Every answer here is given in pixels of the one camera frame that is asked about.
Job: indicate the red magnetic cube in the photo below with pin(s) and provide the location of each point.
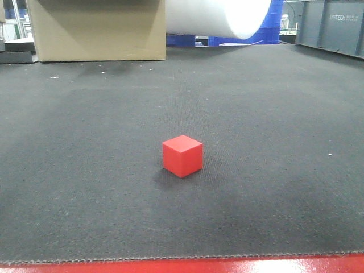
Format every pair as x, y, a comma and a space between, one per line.
182, 155

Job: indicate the dark grey fabric mat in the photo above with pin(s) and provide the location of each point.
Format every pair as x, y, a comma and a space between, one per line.
214, 152

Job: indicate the white foam roll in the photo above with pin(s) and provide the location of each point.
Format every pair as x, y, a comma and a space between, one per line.
221, 17

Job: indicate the large cardboard box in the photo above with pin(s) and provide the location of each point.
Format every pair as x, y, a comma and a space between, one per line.
98, 30

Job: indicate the grey metal crate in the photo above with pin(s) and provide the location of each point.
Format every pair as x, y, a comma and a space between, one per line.
335, 26

